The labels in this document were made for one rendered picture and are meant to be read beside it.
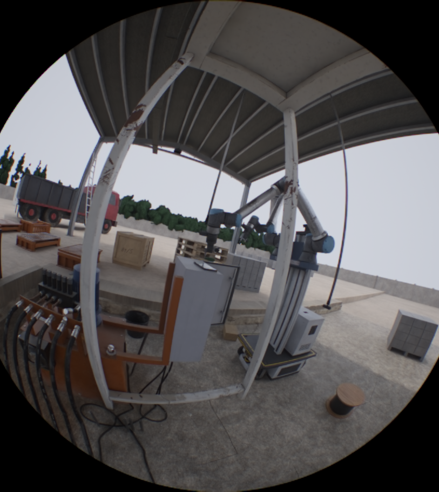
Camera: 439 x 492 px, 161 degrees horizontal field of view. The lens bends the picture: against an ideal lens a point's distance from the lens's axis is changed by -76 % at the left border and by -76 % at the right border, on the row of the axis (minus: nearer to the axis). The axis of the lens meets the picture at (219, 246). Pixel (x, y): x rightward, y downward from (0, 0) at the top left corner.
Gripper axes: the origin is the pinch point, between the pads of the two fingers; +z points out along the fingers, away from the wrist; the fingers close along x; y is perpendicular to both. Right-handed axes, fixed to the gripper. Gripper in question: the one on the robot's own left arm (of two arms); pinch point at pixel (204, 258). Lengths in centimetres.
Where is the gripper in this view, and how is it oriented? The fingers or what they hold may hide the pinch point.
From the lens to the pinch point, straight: 115.5
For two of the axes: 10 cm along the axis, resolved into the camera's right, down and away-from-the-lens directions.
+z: -1.8, 9.2, 3.4
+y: 9.8, 1.8, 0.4
